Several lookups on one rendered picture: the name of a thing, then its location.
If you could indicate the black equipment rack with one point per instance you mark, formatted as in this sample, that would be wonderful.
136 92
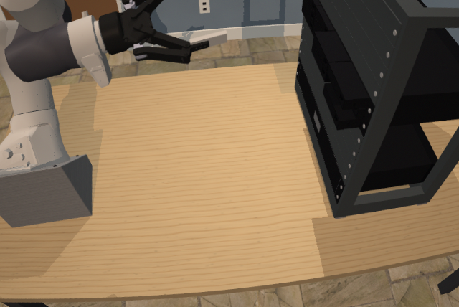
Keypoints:
370 48

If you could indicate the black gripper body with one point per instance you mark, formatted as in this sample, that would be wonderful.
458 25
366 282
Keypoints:
118 33

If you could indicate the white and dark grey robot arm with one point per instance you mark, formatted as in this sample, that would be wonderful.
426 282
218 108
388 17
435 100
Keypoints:
44 46

